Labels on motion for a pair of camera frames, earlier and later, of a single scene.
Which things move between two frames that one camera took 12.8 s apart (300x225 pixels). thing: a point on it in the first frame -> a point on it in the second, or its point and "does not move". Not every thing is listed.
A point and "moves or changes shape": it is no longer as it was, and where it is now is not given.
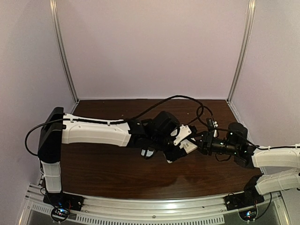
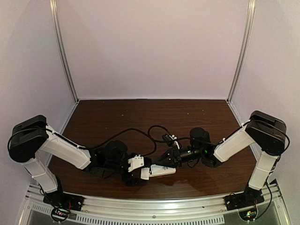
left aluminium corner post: x=56 y=29 does not move
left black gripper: x=172 y=155 -> x=131 y=178
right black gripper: x=206 y=144 -> x=176 y=155
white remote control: x=188 y=146 moves or changes shape
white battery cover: x=149 y=153 -> x=145 y=173
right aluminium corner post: x=250 y=21 does not move
